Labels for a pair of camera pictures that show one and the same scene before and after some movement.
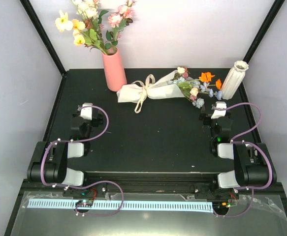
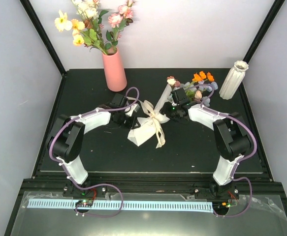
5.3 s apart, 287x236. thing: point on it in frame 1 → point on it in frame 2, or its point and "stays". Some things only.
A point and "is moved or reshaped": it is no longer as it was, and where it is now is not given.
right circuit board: x=221 y=205 stays
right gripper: x=206 y=120 → x=165 y=109
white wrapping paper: x=161 y=89 → x=149 y=124
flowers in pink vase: x=90 y=28 stays
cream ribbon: x=150 y=79 → x=148 y=106
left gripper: x=100 y=120 → x=137 y=122
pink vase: x=114 y=71 stays
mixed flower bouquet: x=193 y=89 is moved or reshaped
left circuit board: x=84 y=203 stays
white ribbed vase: x=234 y=80 stays
